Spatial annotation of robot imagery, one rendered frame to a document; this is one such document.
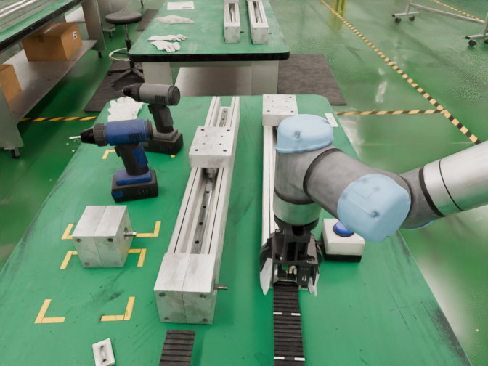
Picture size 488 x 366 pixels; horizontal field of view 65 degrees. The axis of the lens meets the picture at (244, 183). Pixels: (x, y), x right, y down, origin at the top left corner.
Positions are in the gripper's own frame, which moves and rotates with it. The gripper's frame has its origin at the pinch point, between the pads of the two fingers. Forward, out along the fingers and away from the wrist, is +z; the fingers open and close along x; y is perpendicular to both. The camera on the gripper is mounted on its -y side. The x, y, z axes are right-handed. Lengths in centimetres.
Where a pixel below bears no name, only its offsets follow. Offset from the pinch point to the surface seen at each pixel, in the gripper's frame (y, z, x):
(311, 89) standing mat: -307, 83, 42
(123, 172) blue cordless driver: -35, -1, -42
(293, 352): 12.1, 2.8, 0.7
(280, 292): -1.8, 4.6, -1.0
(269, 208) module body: -19.0, -3.1, -3.6
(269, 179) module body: -30.6, -3.0, -3.6
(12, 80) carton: -235, 51, -205
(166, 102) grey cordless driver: -55, -13, -34
